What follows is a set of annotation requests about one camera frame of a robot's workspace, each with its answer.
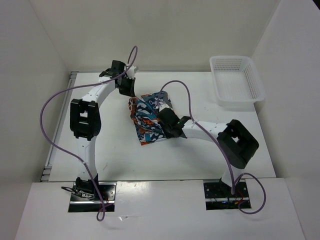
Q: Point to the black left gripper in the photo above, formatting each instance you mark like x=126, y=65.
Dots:
x=130, y=92

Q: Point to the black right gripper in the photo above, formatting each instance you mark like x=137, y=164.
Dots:
x=168, y=134

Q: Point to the colourful patterned shorts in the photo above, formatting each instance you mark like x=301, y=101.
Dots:
x=143, y=112

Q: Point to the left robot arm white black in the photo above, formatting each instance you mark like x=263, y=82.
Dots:
x=86, y=124

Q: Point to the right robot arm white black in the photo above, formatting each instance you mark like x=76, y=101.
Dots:
x=234, y=141

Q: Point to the white perforated plastic basket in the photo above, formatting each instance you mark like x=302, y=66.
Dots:
x=236, y=81

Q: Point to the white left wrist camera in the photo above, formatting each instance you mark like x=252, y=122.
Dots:
x=130, y=71

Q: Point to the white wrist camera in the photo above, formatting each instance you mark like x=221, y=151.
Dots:
x=130, y=71
x=163, y=106

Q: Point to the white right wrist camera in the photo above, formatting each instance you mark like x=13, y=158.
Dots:
x=163, y=106

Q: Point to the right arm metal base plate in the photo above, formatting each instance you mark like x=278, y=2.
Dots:
x=218, y=196

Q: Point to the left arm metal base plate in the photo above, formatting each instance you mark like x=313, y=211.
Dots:
x=81, y=202

